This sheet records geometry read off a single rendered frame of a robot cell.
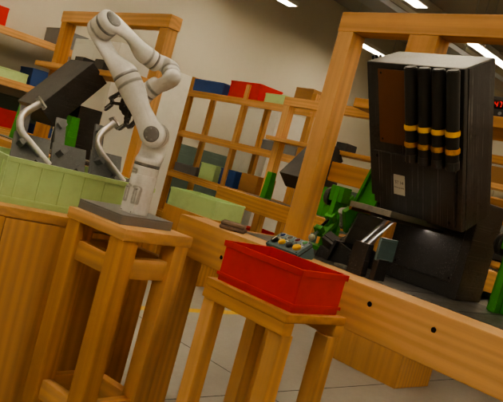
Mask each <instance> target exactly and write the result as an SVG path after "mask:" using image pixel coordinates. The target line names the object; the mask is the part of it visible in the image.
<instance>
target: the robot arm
mask: <svg viewBox="0 0 503 402"><path fill-rule="evenodd" d="M87 30H88V32H89V36H90V37H91V39H92V41H93V43H94V45H95V46H96V47H97V49H98V51H99V53H100V54H101V56H102V57H103V59H104V61H105V63H106V65H107V67H108V69H109V71H110V73H111V75H112V77H113V80H114V82H115V85H116V87H117V89H118V91H119V92H117V93H115V94H113V95H112V96H110V97H109V100H110V102H109V103H108V104H107V105H106V106H105V108H104V110H105V111H108V110H109V109H110V108H112V107H113V105H119V109H120V110H121V113H122V114H123V115H124V116H125V117H124V123H123V124H122V125H120V126H119V127H118V128H116V130H118V131H120V130H122V129H123V128H125V127H126V128H127V129H130V128H133V127H134V126H135V125H136V127H137V131H138V133H139V136H140V138H141V141H142V144H141V149H140V151H139V153H138V154H137V156H136V158H135V161H134V163H135V164H134V165H133V170H132V173H131V176H130V180H129V184H126V187H125V193H124V196H123V199H122V202H121V208H120V210H122V211H125V212H128V213H130V214H133V215H140V216H147V215H148V212H149V207H150V203H151V200H152V195H153V192H154V188H155V185H156V180H157V176H158V173H159V170H160V166H161V164H162V162H163V160H164V155H165V153H166V150H167V147H168V141H169V131H168V129H167V128H166V127H165V126H164V125H163V124H161V123H160V122H159V120H158V119H157V118H156V116H155V114H154V112H153V110H152V108H151V106H150V104H149V103H150V102H151V101H152V100H153V99H154V98H155V97H157V96H158V95H160V94H161V93H162V92H165V91H168V90H170V89H173V88H174V87H176V86H177V85H178V84H179V83H180V81H181V74H180V67H179V65H178V64H177V63H176V62H175V61H174V60H173V59H171V58H168V57H166V56H163V55H161V54H159V53H158V52H157V51H156V50H154V49H153V48H152V47H150V46H149V45H147V44H146V43H145V42H144V41H143V40H142V39H140V38H139V37H138V36H137V34H136V33H135V32H134V31H133V30H132V29H131V28H130V27H129V26H128V25H127V24H126V23H125V22H124V21H123V20H122V19H121V18H120V17H119V16H118V15H116V14H115V13H114V12H112V11H111V10H102V11H101V12H100V13H99V14H97V15H96V16H95V17H94V18H92V19H91V20H90V21H89V22H88V24H87ZM116 34H117V35H119V36H121V37H122V38H124V39H125V40H126V41H127V42H128V44H129V47H130V49H131V51H132V53H133V56H134V57H135V58H136V59H137V60H138V61H139V62H140V63H141V64H142V65H144V66H145V67H147V68H148V69H150V70H152V71H157V70H159V71H161V72H162V77H160V78H156V77H151V78H150V79H148V80H147V81H146V82H145V83H144V82H143V81H142V78H141V75H140V74H139V72H138V70H137V68H136V66H135V65H133V64H132V63H131V62H129V61H128V60H126V59H124V58H123V57H122V56H121V55H120V54H118V53H117V51H116V50H115V49H114V47H113V44H112V42H111V40H110V39H111V38H112V37H114V36H115V35H116ZM117 97H121V102H116V101H114V99H116V98H117ZM131 116H132V117H133V121H132V122H131V123H129V121H130V120H131Z"/></svg>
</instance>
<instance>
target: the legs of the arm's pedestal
mask: <svg viewBox="0 0 503 402"><path fill-rule="evenodd" d="M93 231H94V228H92V227H89V226H87V225H85V224H84V223H80V222H78V221H76V220H74V219H71V218H68V222H67V225H66V229H65V233H64V237H63V240H62V244H61V249H60V253H59V255H58V259H57V265H56V268H55V271H54V275H53V280H52V283H51V287H50V292H49V295H48V298H47V302H46V307H45V311H44V314H43V317H42V323H41V326H40V329H39V333H38V338H37V341H36V345H35V348H34V354H33V356H32V360H31V363H30V369H29V372H28V376H27V378H26V384H25V387H24V391H23V394H22V399H21V402H147V401H148V398H149V393H150V389H151V387H152V381H153V377H154V375H155V371H156V366H157V363H158V360H159V356H160V351H161V348H162V345H163V342H164V336H165V334H166V330H167V327H168V322H169V318H170V315H171V312H172V307H173V303H174V301H175V297H176V292H177V289H178V285H179V282H180V277H181V274H182V270H183V268H184V262H185V259H186V256H187V253H188V248H185V247H178V246H164V245H161V249H160V253H159V254H156V253H153V252H152V251H150V250H146V249H145V248H142V247H141V245H142V243H141V242H127V241H122V240H120V239H118V238H115V237H113V236H110V238H109V240H106V239H99V238H92V236H93ZM85 264H86V265H87V266H90V267H92V268H94V269H95V270H98V271H100V272H101V274H100V277H99V280H98V283H97V289H96V292H95V295H94V299H93V304H92V307H91V310H90V314H89V320H88V322H87V326H86V329H85V335H84V337H83V341H82V344H81V350H80V352H79V356H78V359H77V365H76V368H75V370H69V371H59V372H57V368H58V365H59V361H60V358H61V353H62V350H63V346H64V343H65V337H66V334H67V331H68V328H69V322H70V319H71V316H72V312H73V307H74V303H75V301H76V297H77V292H78V288H79V285H80V282H81V276H82V273H83V270H84V267H85ZM133 279H134V280H150V281H152V284H151V286H150V290H149V295H148V298H147V302H146V305H145V310H144V313H143V317H142V320H141V325H140V328H139V332H138V334H137V340H136V344H135V346H134V350H133V355H132V358H131V361H130V365H129V370H128V373H127V377H126V380H125V385H124V386H123V385H122V384H120V383H118V382H116V381H115V380H114V379H112V378H111V377H109V376H107V374H108V371H109V365H110V362H111V359H112V355H113V350H114V347H115V344H116V340H117V335H118V332H119V328H120V325H121V320H122V317H123V313H124V311H125V305H126V302H127V299H128V295H129V290H130V286H131V284H132V280H133Z"/></svg>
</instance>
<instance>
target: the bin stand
mask: <svg viewBox="0 0 503 402"><path fill-rule="evenodd" d="M202 295H203V296H204V300H203V303H202V306H201V310H200V315H199V318H198V321H197V324H196V329H195V332H194V336H193V339H192V344H191V348H190V350H189V354H188V359H187V362H186V365H185V368H184V374H183V377H182V380H181V383H180V388H179V392H178V395H177V398H176V402H199V401H200V395H201V393H202V389H203V386H204V381H205V377H206V375H207V371H208V366H209V363H210V360H211V357H212V351H213V349H214V345H215V342H216V337H217V333H218V331H219V327H220V323H221V319H222V316H223V313H224V307H225V308H227V309H229V310H231V311H233V312H235V313H237V314H239V315H241V316H243V317H245V318H246V321H245V323H244V328H243V332H242V335H241V338H240V343H239V346H238V349H237V353H236V358H235V361H234V364H233V367H232V372H231V376H230V378H229V382H228V386H227V390H226V393H225V396H224V402H245V400H246V396H247V394H248V388H249V385H250V382H251V379H252V373H253V371H254V367H255V363H256V359H257V357H258V353H259V348H260V345H261V341H262V339H263V334H264V330H265V328H266V329H269V330H268V333H267V339H266V341H265V345H264V347H263V353H262V356H261V359H260V363H259V367H258V370H257V373H256V377H255V382H254V385H253V388H252V391H251V396H250V400H249V402H275V398H276V396H277V392H278V389H279V384H280V381H281V378H282V375H283V370H284V367H285V364H286V360H287V355H288V353H289V349H290V346H291V341H292V338H293V336H292V335H291V334H292V331H293V328H294V324H305V325H309V326H310V327H312V328H314V329H317V330H318V331H316V332H315V336H314V340H313V342H312V346H311V351H310V354H309V357H308V360H307V365H306V368H305V371H304V374H303V379H302V382H301V385H300V389H299V394H298V396H297V400H296V402H320V400H321V397H322V394H323V390H324V386H325V383H326V380H327V375H328V372H329V369H330V366H331V361H332V357H333V355H334V351H335V346H336V344H337V340H338V337H341V336H342V333H343V328H344V325H345V322H346V318H345V317H343V316H341V315H338V314H336V315H325V314H308V313H290V312H287V311H286V310H284V309H281V308H279V307H278V306H275V305H272V304H271V303H269V302H267V301H264V300H262V299H260V298H258V297H255V296H253V295H251V294H249V293H247V292H244V291H242V290H240V289H238V288H236V287H234V286H231V285H229V284H227V283H226V282H222V281H221V280H219V279H218V278H215V277H207V279H206V282H205V285H204V291H203V293H202Z"/></svg>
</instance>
